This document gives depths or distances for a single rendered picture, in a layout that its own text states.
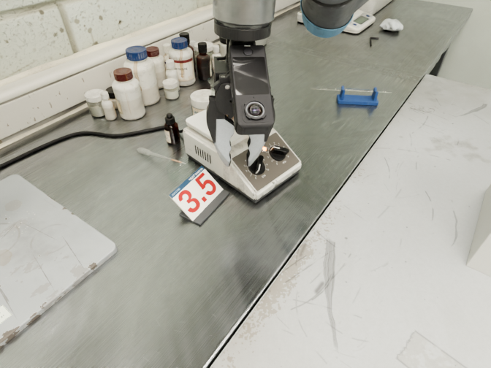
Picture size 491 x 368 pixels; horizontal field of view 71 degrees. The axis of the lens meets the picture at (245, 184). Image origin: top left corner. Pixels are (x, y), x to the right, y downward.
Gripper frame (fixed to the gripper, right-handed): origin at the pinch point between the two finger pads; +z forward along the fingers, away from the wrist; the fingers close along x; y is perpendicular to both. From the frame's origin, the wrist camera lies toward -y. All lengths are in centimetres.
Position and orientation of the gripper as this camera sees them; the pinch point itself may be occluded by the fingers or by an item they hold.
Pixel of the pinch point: (239, 161)
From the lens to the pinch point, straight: 53.7
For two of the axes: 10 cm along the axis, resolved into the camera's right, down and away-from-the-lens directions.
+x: -9.9, 0.3, -1.1
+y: -1.0, -6.5, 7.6
